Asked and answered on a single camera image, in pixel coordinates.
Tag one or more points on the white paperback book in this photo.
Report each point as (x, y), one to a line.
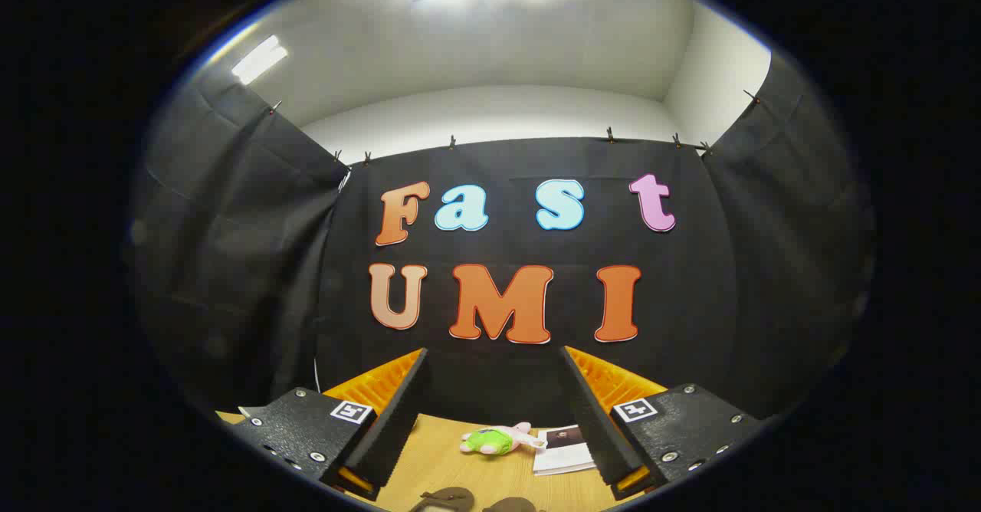
(563, 460)

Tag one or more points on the green and pink plush toy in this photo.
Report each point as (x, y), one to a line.
(489, 441)

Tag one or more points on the brown fuzzy shoe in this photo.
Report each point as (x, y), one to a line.
(448, 498)
(512, 506)

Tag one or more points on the small ceiling light panel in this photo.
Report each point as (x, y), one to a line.
(259, 60)

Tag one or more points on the black backdrop cloth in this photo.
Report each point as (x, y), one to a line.
(506, 374)

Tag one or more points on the row of small cloth clips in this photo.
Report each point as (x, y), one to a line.
(452, 142)

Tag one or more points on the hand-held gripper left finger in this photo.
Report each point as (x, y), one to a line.
(395, 412)

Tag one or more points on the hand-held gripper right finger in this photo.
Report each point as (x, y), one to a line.
(594, 420)

